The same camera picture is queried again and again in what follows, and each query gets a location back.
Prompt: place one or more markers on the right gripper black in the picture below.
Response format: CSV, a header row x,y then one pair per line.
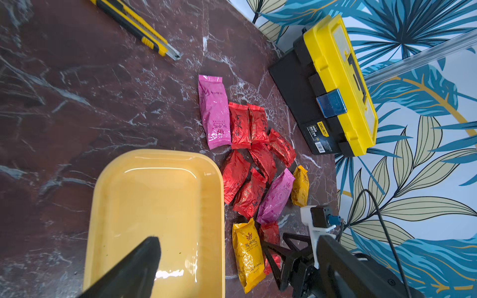
x,y
292,271

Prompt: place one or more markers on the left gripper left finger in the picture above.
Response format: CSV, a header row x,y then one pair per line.
x,y
133,276

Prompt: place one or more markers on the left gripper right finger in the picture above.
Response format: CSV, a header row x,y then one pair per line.
x,y
343,275

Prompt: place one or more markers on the small orange tea bag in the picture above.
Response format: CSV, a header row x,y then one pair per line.
x,y
249,255

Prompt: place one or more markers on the pink tea bag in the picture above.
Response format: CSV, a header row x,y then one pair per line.
x,y
276,198
214,109

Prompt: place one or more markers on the red tea bag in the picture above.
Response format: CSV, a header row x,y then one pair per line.
x,y
250,196
263,158
258,125
281,148
240,126
234,174
269,233

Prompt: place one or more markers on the orange yellow tea bag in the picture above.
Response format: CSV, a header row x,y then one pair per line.
x,y
300,190

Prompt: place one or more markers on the yellow plastic storage box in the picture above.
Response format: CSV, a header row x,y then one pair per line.
x,y
176,196

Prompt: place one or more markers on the yellow black toolbox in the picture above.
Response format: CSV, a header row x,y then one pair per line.
x,y
321,82

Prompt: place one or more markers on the yellow black utility knife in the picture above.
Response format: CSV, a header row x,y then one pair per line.
x,y
127,18

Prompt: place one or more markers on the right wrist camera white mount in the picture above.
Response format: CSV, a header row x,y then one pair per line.
x,y
320,221

